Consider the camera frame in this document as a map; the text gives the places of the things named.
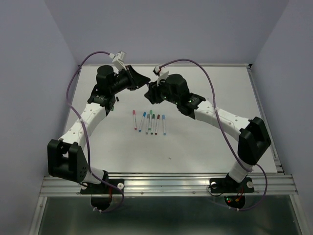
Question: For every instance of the brown capped marker pen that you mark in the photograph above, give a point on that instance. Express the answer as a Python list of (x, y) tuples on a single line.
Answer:
[(157, 124)]

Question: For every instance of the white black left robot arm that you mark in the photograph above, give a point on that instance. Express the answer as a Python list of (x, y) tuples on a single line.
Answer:
[(66, 158)]

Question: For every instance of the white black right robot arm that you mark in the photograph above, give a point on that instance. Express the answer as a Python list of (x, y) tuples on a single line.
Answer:
[(251, 134)]

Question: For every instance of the light blue capped marker pen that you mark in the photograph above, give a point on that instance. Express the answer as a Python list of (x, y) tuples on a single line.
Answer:
[(164, 125)]

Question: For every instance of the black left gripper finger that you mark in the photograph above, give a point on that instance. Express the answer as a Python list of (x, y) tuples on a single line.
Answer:
[(137, 76), (139, 82)]

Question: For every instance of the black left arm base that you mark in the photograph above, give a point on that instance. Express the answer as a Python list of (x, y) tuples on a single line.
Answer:
[(104, 198)]

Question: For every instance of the aluminium rail frame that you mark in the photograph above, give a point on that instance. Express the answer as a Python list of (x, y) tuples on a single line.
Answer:
[(166, 181)]

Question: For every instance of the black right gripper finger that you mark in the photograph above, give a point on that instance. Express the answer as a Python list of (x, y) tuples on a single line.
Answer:
[(156, 100), (151, 93)]

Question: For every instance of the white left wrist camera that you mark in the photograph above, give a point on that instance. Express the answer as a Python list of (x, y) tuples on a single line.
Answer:
[(118, 60)]

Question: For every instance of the pink capped marker pen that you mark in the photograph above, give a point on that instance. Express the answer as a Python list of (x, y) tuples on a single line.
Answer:
[(134, 120)]

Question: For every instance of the dark green capped marker pen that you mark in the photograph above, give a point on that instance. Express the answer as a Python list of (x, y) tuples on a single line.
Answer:
[(152, 124)]

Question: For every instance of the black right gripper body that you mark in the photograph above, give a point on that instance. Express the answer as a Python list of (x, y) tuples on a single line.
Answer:
[(165, 92)]

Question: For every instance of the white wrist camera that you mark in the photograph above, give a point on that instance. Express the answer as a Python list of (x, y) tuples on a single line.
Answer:
[(118, 60), (162, 73)]

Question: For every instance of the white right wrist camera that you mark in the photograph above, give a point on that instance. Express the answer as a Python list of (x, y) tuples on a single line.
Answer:
[(162, 73)]

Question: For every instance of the light green capped marker pen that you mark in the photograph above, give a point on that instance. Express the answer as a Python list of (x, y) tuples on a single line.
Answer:
[(150, 120)]

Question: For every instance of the grey capped marker pen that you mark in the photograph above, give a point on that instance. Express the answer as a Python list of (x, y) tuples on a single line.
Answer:
[(147, 124)]

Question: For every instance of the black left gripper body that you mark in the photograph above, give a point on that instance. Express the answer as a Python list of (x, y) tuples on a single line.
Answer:
[(123, 81)]

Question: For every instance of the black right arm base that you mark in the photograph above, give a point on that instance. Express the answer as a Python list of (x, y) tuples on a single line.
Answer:
[(236, 191)]

